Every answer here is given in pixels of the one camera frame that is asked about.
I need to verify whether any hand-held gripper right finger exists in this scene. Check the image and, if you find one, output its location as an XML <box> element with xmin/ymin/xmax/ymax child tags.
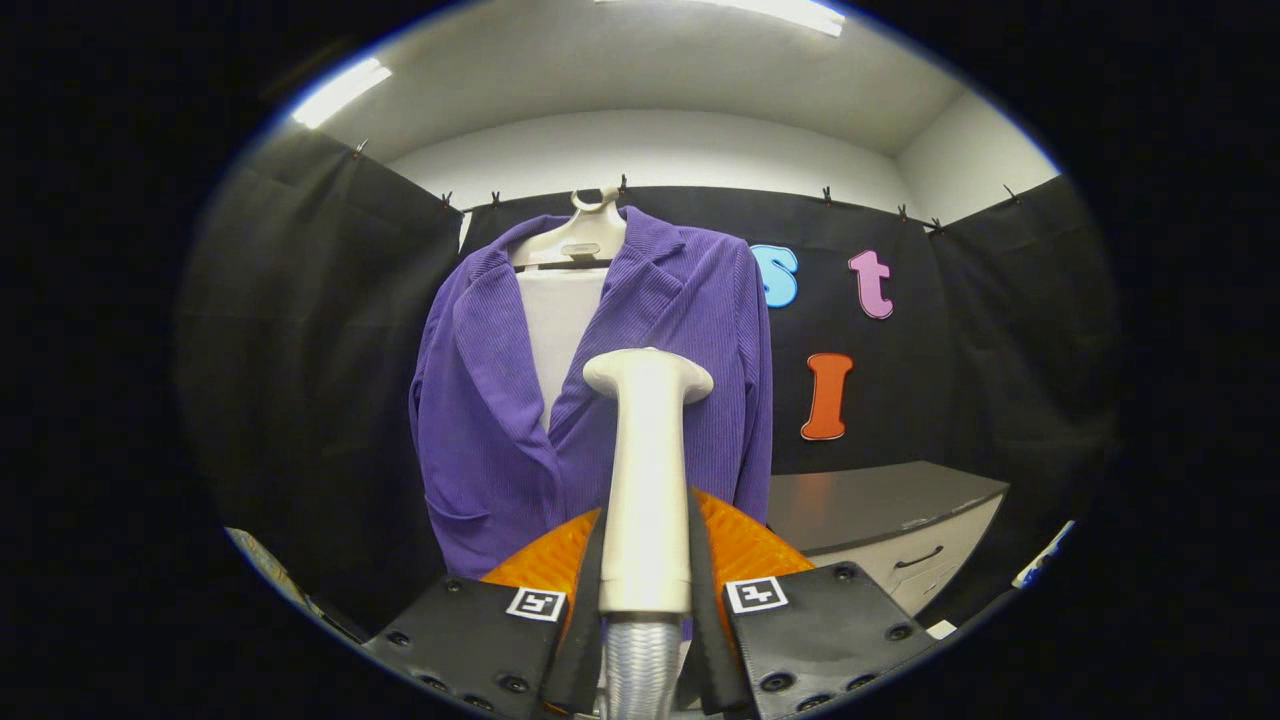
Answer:
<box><xmin>688</xmin><ymin>487</ymin><xmax>941</xmax><ymax>719</ymax></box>

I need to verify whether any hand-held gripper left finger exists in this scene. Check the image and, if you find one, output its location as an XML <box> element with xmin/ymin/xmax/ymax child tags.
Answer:
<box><xmin>362</xmin><ymin>505</ymin><xmax>607</xmax><ymax>719</ymax></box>

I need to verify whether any grey ribbed steamer hose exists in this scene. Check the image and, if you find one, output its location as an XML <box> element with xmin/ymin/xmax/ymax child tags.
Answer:
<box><xmin>603</xmin><ymin>612</ymin><xmax>683</xmax><ymax>720</ymax></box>

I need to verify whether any white garment steamer head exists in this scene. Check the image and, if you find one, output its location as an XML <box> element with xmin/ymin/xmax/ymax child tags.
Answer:
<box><xmin>583</xmin><ymin>347</ymin><xmax>715</xmax><ymax>616</ymax></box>

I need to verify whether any purple corduroy jacket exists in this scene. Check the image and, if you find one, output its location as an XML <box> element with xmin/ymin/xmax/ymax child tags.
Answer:
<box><xmin>408</xmin><ymin>205</ymin><xmax>774</xmax><ymax>641</ymax></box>

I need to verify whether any white clothes hanger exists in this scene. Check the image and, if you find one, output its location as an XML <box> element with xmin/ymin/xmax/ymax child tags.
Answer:
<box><xmin>508</xmin><ymin>187</ymin><xmax>628</xmax><ymax>273</ymax></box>

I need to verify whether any grey drawer cabinet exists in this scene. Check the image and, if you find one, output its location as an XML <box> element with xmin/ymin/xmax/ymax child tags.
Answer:
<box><xmin>768</xmin><ymin>460</ymin><xmax>1011</xmax><ymax>616</ymax></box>

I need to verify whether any white cloth under jacket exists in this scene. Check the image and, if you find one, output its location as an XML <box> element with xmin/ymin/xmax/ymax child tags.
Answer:
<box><xmin>515</xmin><ymin>266</ymin><xmax>609</xmax><ymax>433</ymax></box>

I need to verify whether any patterned flat item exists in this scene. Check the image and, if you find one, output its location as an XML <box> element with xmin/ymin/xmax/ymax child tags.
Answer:
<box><xmin>225</xmin><ymin>528</ymin><xmax>331</xmax><ymax>621</ymax></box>

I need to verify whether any row of black clips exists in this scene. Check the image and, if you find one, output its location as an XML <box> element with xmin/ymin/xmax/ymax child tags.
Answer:
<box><xmin>350</xmin><ymin>138</ymin><xmax>1021</xmax><ymax>236</ymax></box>

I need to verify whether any narrow ceiling light panel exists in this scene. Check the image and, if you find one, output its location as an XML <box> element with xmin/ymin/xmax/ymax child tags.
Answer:
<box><xmin>290</xmin><ymin>57</ymin><xmax>393</xmax><ymax>129</ymax></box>

